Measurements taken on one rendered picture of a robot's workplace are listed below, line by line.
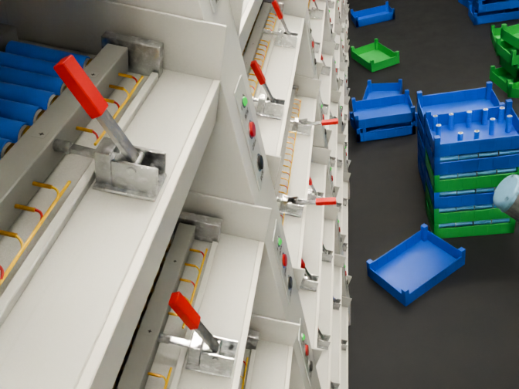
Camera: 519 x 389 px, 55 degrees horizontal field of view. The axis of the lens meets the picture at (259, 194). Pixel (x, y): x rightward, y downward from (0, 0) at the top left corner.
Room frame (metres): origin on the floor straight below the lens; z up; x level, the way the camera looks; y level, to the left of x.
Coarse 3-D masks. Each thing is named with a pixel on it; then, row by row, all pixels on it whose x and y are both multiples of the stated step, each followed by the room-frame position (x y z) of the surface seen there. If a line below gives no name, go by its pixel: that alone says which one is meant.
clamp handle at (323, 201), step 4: (296, 200) 0.68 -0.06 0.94; (304, 200) 0.69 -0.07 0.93; (308, 200) 0.68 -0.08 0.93; (312, 200) 0.68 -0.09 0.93; (316, 200) 0.68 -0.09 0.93; (320, 200) 0.67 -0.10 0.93; (324, 200) 0.67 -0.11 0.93; (328, 200) 0.67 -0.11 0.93; (332, 200) 0.67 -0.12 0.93; (296, 204) 0.68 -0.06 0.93; (300, 204) 0.68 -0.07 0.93; (304, 204) 0.68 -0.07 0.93; (308, 204) 0.68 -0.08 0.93; (312, 204) 0.67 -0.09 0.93; (316, 204) 0.67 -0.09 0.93; (320, 204) 0.67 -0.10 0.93; (324, 204) 0.67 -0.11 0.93; (328, 204) 0.66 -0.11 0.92; (332, 204) 0.66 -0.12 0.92
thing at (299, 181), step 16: (304, 80) 1.09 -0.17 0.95; (320, 80) 1.08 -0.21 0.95; (304, 96) 1.09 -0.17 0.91; (304, 112) 1.02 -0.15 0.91; (304, 144) 0.89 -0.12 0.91; (304, 160) 0.84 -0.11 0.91; (288, 176) 0.79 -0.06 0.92; (304, 176) 0.79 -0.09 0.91; (288, 192) 0.74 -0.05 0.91; (304, 192) 0.74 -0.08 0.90; (304, 208) 0.70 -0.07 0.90; (288, 224) 0.66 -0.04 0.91; (304, 224) 0.66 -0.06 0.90; (288, 240) 0.62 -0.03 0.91
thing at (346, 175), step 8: (344, 176) 1.76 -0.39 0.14; (344, 184) 1.74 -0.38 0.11; (344, 192) 1.69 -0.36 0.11; (344, 200) 1.62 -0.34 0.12; (344, 208) 1.58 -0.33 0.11; (344, 216) 1.54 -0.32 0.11; (344, 224) 1.49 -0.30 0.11; (344, 232) 1.44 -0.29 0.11; (344, 240) 1.40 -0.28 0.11; (344, 248) 1.35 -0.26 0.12
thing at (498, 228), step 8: (432, 224) 1.40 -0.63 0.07; (488, 224) 1.34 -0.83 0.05; (496, 224) 1.33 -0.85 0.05; (504, 224) 1.32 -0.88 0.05; (512, 224) 1.32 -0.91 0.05; (432, 232) 1.40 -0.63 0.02; (440, 232) 1.38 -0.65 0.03; (448, 232) 1.37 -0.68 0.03; (456, 232) 1.37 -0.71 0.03; (464, 232) 1.36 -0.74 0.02; (472, 232) 1.35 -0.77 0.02; (480, 232) 1.34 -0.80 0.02; (488, 232) 1.34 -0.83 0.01; (496, 232) 1.33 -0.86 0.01; (504, 232) 1.32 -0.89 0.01; (512, 232) 1.32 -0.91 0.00
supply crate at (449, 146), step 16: (464, 112) 1.54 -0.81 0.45; (480, 112) 1.53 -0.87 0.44; (496, 112) 1.52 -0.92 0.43; (512, 112) 1.47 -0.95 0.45; (464, 128) 1.51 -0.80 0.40; (480, 128) 1.48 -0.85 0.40; (496, 128) 1.46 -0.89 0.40; (512, 128) 1.43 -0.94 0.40; (432, 144) 1.42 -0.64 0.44; (448, 144) 1.38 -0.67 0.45; (464, 144) 1.36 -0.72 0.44; (480, 144) 1.35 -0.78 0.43; (496, 144) 1.34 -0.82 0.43; (512, 144) 1.33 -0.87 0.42
